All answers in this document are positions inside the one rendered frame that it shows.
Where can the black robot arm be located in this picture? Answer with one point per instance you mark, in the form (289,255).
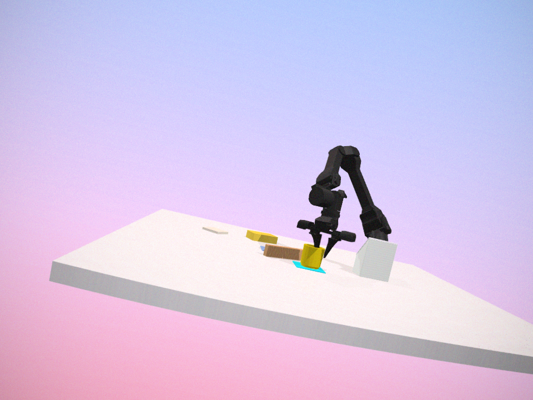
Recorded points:
(374,223)

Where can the yellow cup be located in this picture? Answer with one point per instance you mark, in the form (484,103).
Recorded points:
(311,256)

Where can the orange flat bar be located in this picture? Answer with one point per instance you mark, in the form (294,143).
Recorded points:
(282,252)

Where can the yellow flat block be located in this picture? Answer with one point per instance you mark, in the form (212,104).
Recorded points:
(261,237)

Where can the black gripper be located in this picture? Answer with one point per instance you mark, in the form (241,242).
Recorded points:
(335,235)

